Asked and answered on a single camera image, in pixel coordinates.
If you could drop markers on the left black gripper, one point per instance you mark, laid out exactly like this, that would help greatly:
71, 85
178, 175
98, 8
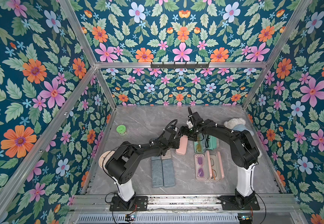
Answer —
176, 141

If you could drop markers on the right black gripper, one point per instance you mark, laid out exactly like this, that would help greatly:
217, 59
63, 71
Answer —
193, 131

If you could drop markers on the pink case with brown glasses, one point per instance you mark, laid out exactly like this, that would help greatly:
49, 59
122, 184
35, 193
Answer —
182, 145

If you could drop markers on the grey case with yellow glasses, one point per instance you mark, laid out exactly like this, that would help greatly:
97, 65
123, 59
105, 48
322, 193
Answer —
168, 173

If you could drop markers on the grey case with white glasses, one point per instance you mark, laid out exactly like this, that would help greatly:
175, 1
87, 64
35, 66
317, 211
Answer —
157, 173

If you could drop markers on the grey case with black glasses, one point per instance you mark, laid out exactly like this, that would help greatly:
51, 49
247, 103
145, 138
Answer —
167, 155

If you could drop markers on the grey case with red glasses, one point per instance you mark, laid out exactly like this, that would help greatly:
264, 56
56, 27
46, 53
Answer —
156, 158

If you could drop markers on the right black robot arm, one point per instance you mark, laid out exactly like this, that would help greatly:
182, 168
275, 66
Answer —
244, 153

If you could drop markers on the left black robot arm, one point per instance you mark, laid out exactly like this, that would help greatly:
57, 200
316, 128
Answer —
121, 163

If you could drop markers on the green case with olive glasses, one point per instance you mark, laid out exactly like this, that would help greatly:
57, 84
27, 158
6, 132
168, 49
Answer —
199, 145

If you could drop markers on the green case with black glasses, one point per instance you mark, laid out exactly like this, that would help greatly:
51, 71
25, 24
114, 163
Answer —
211, 142

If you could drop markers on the white teddy bear blue shirt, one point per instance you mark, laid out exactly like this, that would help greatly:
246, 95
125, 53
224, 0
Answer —
239, 124

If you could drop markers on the green lidded small jar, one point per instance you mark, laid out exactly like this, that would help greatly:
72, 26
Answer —
121, 130

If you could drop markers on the cream analog clock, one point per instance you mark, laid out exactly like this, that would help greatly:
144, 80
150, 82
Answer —
104, 158

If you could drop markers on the black hook rack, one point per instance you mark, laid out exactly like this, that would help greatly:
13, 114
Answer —
183, 65

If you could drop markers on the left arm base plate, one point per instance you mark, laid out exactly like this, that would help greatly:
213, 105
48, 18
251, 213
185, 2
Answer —
136, 203

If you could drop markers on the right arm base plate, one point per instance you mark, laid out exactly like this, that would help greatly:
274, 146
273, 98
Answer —
239, 203

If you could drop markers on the aluminium front rail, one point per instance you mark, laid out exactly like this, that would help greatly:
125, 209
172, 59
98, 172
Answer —
191, 202

